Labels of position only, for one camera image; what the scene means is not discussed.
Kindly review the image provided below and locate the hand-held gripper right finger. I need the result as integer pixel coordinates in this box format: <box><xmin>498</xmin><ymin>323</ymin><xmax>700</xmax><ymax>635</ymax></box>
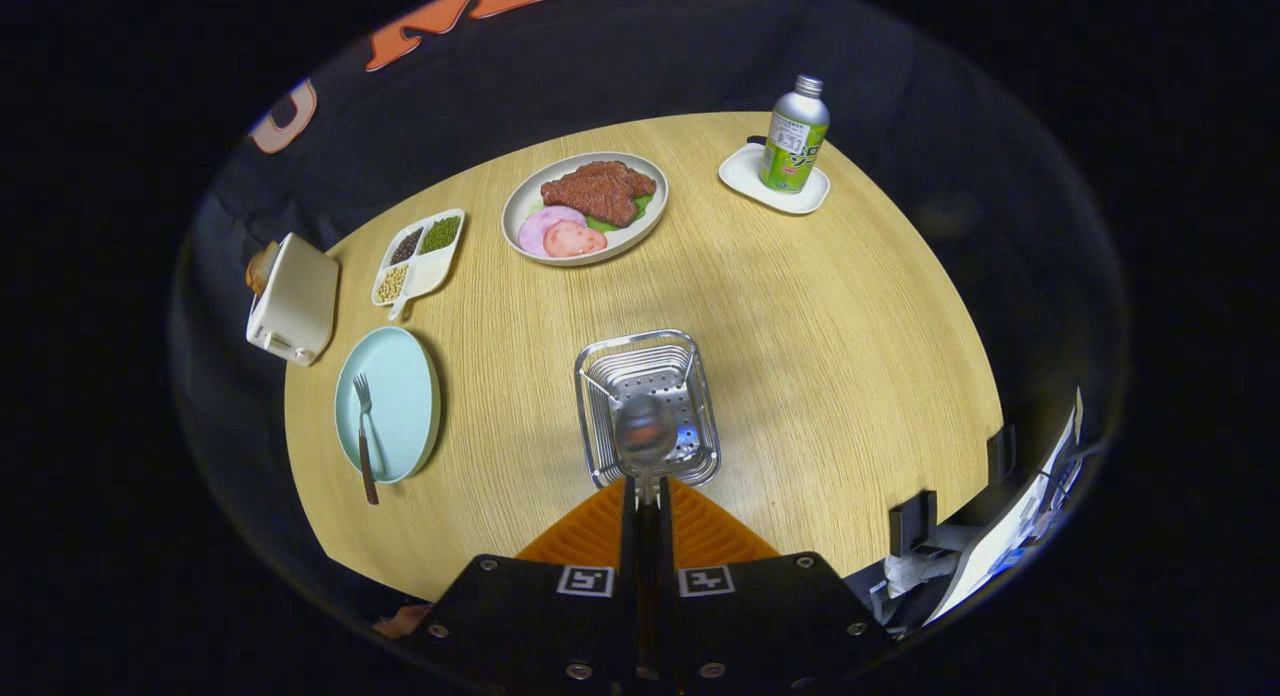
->
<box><xmin>655</xmin><ymin>476</ymin><xmax>896</xmax><ymax>696</ymax></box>

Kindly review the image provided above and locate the cream white toaster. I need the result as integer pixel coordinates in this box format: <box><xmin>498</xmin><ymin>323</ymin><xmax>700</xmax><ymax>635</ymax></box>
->
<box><xmin>246</xmin><ymin>233</ymin><xmax>341</xmax><ymax>367</ymax></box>

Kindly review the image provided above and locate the brown steak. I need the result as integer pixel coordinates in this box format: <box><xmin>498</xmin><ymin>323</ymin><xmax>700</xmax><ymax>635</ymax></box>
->
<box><xmin>540</xmin><ymin>160</ymin><xmax>658</xmax><ymax>228</ymax></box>

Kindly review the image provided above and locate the pale pink ham slice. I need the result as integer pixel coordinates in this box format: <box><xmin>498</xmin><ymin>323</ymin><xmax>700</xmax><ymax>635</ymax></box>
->
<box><xmin>517</xmin><ymin>205</ymin><xmax>588</xmax><ymax>258</ymax></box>

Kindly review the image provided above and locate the silver bottle with green label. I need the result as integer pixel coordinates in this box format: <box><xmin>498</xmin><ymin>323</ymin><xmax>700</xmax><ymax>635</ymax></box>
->
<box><xmin>758</xmin><ymin>74</ymin><xmax>831</xmax><ymax>195</ymax></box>

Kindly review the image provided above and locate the toasted bread slice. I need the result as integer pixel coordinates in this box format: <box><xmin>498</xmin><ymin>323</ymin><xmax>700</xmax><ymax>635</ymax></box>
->
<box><xmin>246</xmin><ymin>240</ymin><xmax>281</xmax><ymax>297</ymax></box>

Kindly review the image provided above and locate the perforated metal basket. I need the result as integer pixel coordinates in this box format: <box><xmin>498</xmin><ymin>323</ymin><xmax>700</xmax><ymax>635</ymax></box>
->
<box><xmin>574</xmin><ymin>329</ymin><xmax>722</xmax><ymax>490</ymax></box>

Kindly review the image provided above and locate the light blue plate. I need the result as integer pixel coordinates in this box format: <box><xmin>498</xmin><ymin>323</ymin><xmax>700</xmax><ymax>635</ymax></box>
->
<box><xmin>334</xmin><ymin>326</ymin><xmax>442</xmax><ymax>485</ymax></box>

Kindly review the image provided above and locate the green lettuce leaf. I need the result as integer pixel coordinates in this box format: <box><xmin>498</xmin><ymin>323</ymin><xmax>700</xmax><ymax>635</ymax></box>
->
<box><xmin>585</xmin><ymin>196</ymin><xmax>653</xmax><ymax>233</ymax></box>

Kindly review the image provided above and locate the black table clamp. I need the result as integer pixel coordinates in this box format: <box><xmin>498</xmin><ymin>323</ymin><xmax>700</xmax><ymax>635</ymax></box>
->
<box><xmin>987</xmin><ymin>424</ymin><xmax>1018</xmax><ymax>489</ymax></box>
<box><xmin>889</xmin><ymin>490</ymin><xmax>939</xmax><ymax>559</ymax></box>

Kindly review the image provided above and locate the white paper sheet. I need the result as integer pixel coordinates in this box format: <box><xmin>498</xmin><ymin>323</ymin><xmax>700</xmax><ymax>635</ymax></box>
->
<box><xmin>925</xmin><ymin>388</ymin><xmax>1086</xmax><ymax>625</ymax></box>

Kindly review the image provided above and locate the wooden-handled metal fork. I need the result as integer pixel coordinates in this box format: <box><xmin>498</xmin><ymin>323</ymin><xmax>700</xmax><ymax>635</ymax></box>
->
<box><xmin>352</xmin><ymin>372</ymin><xmax>381</xmax><ymax>506</ymax></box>

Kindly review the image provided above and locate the reddish pink ham slice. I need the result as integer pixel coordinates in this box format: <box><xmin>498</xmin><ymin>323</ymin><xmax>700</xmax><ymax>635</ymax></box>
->
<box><xmin>543</xmin><ymin>221</ymin><xmax>608</xmax><ymax>259</ymax></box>

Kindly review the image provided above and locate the white square coaster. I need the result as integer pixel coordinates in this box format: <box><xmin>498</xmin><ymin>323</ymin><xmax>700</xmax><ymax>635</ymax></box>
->
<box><xmin>718</xmin><ymin>142</ymin><xmax>832</xmax><ymax>216</ymax></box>

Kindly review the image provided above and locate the wooden-handled metal spoon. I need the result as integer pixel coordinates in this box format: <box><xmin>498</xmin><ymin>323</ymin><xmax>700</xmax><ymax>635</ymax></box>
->
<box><xmin>613</xmin><ymin>394</ymin><xmax>681</xmax><ymax>507</ymax></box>

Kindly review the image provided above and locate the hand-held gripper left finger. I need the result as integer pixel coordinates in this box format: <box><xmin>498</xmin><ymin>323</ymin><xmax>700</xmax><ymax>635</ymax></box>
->
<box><xmin>405</xmin><ymin>476</ymin><xmax>641</xmax><ymax>696</ymax></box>

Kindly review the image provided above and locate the round beige dinner plate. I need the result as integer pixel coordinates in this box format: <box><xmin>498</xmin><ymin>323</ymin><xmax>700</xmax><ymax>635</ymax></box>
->
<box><xmin>501</xmin><ymin>152</ymin><xmax>670</xmax><ymax>267</ymax></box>

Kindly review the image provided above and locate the white divided tray with beans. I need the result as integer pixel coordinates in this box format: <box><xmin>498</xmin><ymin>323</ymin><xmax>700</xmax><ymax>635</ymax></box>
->
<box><xmin>371</xmin><ymin>208</ymin><xmax>467</xmax><ymax>322</ymax></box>

